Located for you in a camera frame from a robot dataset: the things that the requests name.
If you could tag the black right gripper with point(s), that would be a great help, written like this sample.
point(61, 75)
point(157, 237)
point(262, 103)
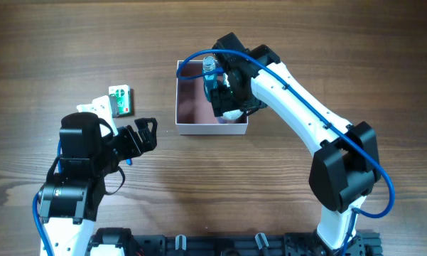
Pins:
point(220, 98)

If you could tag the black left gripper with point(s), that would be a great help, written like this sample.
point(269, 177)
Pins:
point(135, 137)

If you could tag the teal mouthwash bottle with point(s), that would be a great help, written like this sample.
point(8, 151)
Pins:
point(209, 72)

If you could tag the white pink-lined box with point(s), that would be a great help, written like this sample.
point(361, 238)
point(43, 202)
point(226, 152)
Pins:
point(194, 114)

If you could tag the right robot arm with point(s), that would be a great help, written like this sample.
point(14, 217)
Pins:
point(345, 165)

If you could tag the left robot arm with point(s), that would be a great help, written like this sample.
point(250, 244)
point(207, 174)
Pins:
point(65, 208)

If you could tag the green soap box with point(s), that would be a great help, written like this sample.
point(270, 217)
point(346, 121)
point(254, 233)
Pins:
point(120, 98)

